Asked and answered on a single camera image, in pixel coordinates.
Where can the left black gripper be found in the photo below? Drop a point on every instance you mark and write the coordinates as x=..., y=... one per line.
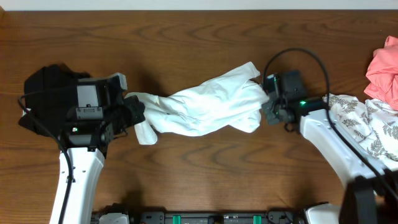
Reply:
x=135, y=111

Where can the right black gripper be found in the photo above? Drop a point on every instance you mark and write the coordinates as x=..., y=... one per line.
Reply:
x=267, y=107

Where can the white printed t-shirt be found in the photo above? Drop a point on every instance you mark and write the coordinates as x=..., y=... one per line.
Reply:
x=232, y=99

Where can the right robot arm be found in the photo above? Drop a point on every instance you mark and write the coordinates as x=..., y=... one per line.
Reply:
x=370, y=186

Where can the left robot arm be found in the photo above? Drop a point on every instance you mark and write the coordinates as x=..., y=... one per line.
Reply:
x=98, y=114

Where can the folded black garment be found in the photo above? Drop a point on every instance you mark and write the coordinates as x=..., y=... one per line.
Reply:
x=51, y=94

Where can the white fern-print garment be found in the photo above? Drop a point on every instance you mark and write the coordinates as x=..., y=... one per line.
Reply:
x=373, y=124

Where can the pink garment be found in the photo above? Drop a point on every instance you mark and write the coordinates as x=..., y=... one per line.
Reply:
x=382, y=73

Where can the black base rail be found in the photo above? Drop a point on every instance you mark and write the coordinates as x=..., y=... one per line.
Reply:
x=119, y=214

